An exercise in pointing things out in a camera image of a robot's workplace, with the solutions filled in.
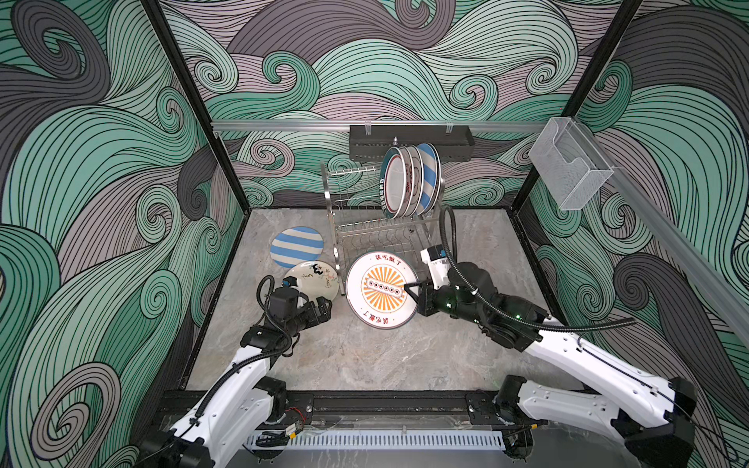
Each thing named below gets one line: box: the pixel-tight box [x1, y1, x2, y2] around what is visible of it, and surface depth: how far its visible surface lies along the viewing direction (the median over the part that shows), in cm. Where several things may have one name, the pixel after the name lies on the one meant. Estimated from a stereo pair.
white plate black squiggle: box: [283, 260, 341, 306], surface depth 100 cm
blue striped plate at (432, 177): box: [416, 142, 442, 217], surface depth 75 cm
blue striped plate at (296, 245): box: [270, 226, 324, 270], surface depth 110 cm
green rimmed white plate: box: [379, 145, 407, 220], surface depth 85 cm
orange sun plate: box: [345, 250, 419, 330], surface depth 71 cm
